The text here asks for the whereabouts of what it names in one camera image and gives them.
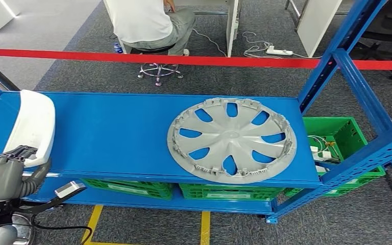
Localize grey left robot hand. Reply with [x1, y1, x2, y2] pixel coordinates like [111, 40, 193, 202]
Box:
[0, 145, 52, 204]

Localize white curved plastic car part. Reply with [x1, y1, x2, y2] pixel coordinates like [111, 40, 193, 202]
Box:
[3, 89, 56, 168]

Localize blue metal shelf rack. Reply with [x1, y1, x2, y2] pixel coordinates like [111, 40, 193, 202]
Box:
[0, 0, 392, 225]

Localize black stool with chrome base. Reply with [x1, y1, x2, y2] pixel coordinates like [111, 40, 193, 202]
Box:
[130, 45, 185, 87]

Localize yellow floor tape outline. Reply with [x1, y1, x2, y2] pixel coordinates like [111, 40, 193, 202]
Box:
[81, 204, 212, 245]

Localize seated person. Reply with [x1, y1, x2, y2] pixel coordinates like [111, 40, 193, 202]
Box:
[109, 0, 197, 57]

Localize long red barrier belt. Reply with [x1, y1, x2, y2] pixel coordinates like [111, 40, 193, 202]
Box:
[0, 47, 392, 71]

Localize grey plastic wheel hubcap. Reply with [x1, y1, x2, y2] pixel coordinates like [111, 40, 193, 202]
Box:
[166, 97, 298, 184]

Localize white office desk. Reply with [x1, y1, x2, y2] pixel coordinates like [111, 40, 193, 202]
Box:
[284, 0, 342, 58]
[103, 0, 242, 58]

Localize white power strip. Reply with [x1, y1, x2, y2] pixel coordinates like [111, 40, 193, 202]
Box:
[266, 46, 294, 57]

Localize open green plastic crate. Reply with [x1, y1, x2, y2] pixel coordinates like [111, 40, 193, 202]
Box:
[284, 116, 386, 198]

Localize black office chair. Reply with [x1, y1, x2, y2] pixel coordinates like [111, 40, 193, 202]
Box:
[345, 0, 392, 81]

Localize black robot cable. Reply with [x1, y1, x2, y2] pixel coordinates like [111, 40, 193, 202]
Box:
[30, 216, 93, 245]

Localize white floor cable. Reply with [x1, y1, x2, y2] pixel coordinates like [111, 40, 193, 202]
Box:
[191, 29, 228, 58]

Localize tangled white cable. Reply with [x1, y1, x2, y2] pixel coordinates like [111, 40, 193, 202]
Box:
[241, 31, 324, 61]

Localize white chargers with cables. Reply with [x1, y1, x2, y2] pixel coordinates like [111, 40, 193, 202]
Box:
[309, 135, 339, 161]

